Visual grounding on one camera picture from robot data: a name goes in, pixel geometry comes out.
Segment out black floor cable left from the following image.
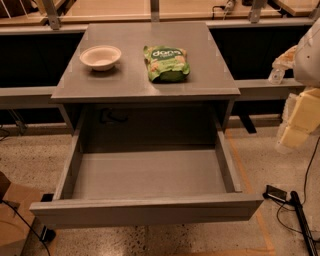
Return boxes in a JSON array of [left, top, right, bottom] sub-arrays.
[[0, 199, 52, 256]]

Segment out open grey top drawer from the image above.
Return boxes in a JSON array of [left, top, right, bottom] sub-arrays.
[[29, 129, 265, 230]]

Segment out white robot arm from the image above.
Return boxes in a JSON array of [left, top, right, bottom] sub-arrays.
[[268, 18, 320, 153]]

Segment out small black device on floor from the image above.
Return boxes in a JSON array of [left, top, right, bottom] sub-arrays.
[[263, 185, 287, 203]]

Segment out white paper bowl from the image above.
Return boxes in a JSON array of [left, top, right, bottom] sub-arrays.
[[80, 45, 122, 71]]

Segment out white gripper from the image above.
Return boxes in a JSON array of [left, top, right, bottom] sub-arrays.
[[272, 46, 320, 149]]

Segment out black cabinet caster wheel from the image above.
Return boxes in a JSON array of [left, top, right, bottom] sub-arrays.
[[40, 227, 56, 242]]

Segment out grey metal rail bench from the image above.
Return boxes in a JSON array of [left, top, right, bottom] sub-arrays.
[[0, 17, 320, 111]]

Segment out brown cardboard box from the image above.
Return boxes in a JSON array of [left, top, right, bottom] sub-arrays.
[[0, 172, 41, 256]]

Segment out clear sanitizer pump bottle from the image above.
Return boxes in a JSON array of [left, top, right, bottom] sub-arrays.
[[268, 68, 285, 85]]

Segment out black power strip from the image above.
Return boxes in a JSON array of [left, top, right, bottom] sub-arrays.
[[290, 191, 318, 256]]

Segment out grey drawer cabinet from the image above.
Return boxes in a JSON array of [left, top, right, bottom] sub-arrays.
[[50, 21, 241, 154]]

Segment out green rice chip bag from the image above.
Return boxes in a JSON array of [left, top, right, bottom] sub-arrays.
[[143, 46, 190, 83]]

